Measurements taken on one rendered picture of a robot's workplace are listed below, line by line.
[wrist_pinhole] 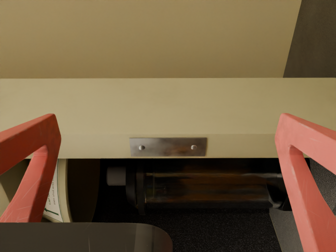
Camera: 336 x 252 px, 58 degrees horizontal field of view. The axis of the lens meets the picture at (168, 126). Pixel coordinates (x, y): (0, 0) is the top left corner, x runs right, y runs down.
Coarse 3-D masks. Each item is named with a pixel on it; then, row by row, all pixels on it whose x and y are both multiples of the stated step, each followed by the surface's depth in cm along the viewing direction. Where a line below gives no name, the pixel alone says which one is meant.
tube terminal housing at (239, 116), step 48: (0, 96) 33; (48, 96) 33; (96, 96) 33; (144, 96) 33; (192, 96) 33; (240, 96) 33; (288, 96) 33; (96, 144) 28; (240, 144) 28; (0, 192) 32
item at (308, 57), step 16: (304, 0) 57; (320, 0) 51; (304, 16) 57; (320, 16) 51; (304, 32) 57; (320, 32) 51; (304, 48) 57; (320, 48) 51; (288, 64) 65; (304, 64) 57; (320, 64) 51
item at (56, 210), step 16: (64, 160) 35; (80, 160) 51; (96, 160) 52; (64, 176) 35; (80, 176) 50; (96, 176) 51; (64, 192) 35; (80, 192) 49; (96, 192) 50; (48, 208) 37; (64, 208) 36; (80, 208) 47
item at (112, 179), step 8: (128, 160) 40; (112, 168) 43; (120, 168) 43; (128, 168) 40; (112, 176) 42; (120, 176) 42; (128, 176) 40; (112, 184) 43; (120, 184) 43; (128, 184) 40; (128, 192) 40; (128, 200) 41
